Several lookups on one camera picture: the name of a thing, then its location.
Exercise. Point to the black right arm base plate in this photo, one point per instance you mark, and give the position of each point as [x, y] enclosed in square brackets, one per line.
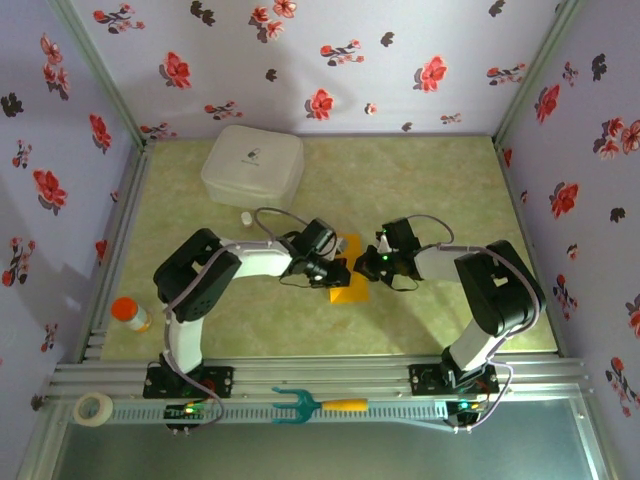
[422, 380]

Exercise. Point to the white tape roll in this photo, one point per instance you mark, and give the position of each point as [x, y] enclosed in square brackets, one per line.
[92, 410]

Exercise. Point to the small white bottle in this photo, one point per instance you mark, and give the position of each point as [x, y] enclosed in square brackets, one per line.
[246, 219]

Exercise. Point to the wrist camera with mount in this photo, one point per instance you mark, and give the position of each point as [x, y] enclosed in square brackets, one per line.
[383, 245]
[342, 245]

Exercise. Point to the aluminium side rail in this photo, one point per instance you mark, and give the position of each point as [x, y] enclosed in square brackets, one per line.
[136, 190]
[513, 190]

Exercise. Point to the white plastic lidded box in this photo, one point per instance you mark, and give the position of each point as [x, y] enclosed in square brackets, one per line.
[250, 165]

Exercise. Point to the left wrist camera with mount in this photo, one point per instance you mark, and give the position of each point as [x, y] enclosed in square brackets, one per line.
[342, 245]

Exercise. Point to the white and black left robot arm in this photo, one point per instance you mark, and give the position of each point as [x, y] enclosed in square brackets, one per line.
[260, 257]

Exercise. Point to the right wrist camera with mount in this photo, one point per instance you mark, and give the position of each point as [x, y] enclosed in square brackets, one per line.
[383, 245]

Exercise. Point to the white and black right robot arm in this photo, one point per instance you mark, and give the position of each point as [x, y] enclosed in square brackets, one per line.
[500, 290]

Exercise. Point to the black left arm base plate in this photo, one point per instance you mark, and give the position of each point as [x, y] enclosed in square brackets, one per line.
[220, 380]

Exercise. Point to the orange-capped clear bottle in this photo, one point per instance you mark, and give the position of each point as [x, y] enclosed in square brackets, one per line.
[127, 310]

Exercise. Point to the orange square paper sheet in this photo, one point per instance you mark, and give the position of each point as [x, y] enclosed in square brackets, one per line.
[352, 295]

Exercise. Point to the aluminium corner post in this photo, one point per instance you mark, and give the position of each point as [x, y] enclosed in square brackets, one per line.
[540, 65]
[95, 65]

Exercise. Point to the aluminium mounting rail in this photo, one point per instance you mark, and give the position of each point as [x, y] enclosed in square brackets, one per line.
[320, 375]

